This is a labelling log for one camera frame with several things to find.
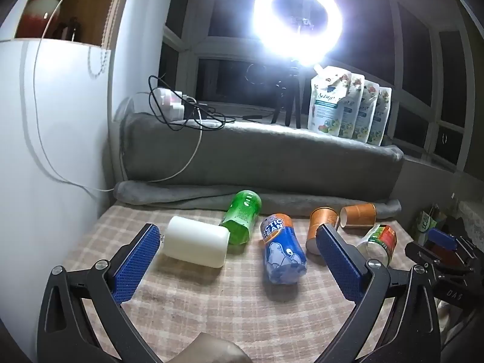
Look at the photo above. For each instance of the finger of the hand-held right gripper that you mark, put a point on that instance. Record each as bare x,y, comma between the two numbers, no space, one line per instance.
419,254
442,239

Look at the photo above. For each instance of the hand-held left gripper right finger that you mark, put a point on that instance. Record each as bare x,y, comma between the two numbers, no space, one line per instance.
340,268

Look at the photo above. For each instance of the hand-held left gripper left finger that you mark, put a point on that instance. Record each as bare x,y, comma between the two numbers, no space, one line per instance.
137,262

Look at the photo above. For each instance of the orange paper cup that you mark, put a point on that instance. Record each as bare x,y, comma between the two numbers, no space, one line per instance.
321,217
361,214

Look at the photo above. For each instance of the green carton box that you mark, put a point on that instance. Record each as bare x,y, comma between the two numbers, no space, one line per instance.
425,225

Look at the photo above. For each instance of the white lace cloth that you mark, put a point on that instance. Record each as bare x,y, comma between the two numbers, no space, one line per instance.
470,219

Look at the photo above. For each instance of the beige checked cloth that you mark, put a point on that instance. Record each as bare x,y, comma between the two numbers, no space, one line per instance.
227,310

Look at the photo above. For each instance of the green plastic bottle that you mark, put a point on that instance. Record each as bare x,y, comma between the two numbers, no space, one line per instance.
242,215

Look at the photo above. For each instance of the brown cloth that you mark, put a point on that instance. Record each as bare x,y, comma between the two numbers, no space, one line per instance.
213,349

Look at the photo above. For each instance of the grey blanket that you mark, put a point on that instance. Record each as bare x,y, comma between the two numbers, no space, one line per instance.
264,158

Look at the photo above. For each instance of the white cabinet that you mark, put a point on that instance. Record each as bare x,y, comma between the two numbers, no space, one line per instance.
56,140

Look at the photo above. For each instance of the white plug adapter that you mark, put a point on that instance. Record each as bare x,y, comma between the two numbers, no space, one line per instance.
172,106

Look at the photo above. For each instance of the white refill pouch with spout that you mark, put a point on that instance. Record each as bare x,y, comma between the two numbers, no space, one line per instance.
327,106

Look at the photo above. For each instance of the black charger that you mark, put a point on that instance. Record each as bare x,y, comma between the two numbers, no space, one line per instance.
202,110

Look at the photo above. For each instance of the black tripod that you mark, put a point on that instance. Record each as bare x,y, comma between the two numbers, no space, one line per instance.
287,98

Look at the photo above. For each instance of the red and white vase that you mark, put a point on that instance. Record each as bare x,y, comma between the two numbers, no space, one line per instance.
39,11

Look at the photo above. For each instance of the white window frame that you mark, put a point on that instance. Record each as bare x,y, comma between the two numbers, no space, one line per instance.
397,64

